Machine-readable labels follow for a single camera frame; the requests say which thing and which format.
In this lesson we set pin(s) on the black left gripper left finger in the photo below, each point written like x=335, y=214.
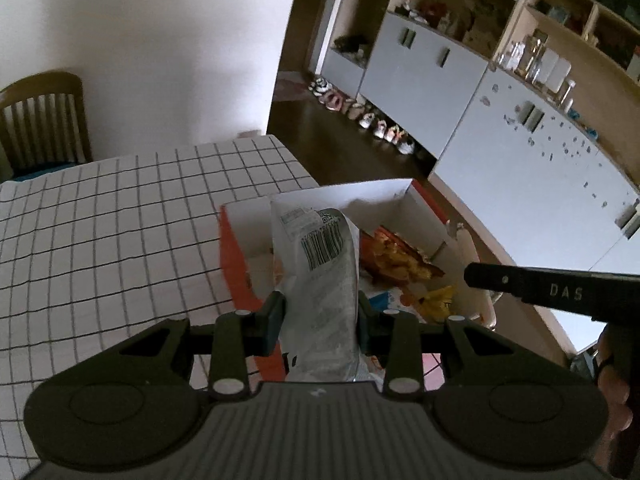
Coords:
x=271, y=317

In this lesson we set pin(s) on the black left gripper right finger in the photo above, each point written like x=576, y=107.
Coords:
x=368, y=328

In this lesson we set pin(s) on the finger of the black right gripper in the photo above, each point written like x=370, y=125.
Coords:
x=601, y=296

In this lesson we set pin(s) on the yellow M&Ms bag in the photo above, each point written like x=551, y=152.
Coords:
x=433, y=306

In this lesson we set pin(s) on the red yellow chips bag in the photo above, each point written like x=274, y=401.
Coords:
x=389, y=258

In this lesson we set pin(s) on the white snack bag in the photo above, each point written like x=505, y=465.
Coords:
x=317, y=250

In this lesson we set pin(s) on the blue chips bag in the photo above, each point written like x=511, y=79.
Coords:
x=388, y=300

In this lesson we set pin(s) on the person right hand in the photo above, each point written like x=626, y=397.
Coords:
x=617, y=378

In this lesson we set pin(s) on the red cardboard box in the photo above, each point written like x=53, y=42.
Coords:
x=402, y=206

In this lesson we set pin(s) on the wrapped sausage stick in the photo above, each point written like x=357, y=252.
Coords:
x=472, y=299

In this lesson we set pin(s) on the white checkered tablecloth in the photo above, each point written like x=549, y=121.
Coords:
x=94, y=254

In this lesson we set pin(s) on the row of shoes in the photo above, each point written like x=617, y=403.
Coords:
x=365, y=115

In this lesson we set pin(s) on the brown wooden chair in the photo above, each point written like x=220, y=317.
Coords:
x=44, y=125

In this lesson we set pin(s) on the white wall cabinet shelving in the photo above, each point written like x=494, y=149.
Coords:
x=525, y=175

